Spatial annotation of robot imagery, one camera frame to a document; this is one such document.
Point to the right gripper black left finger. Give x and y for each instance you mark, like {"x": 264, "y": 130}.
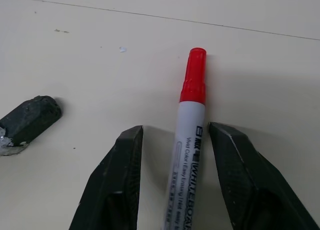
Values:
{"x": 117, "y": 180}

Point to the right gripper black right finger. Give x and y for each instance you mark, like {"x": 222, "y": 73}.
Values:
{"x": 250, "y": 180}

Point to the red cap whiteboard marker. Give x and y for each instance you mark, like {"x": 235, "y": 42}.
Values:
{"x": 190, "y": 130}

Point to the small black chunky stub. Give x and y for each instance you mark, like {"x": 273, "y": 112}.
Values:
{"x": 30, "y": 117}

